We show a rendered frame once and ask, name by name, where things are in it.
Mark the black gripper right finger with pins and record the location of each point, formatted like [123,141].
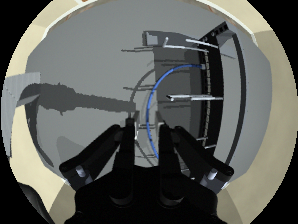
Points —
[205,168]

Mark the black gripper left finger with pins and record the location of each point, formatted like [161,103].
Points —
[87,165]

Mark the black patch panel rack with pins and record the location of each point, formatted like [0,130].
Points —
[211,79]

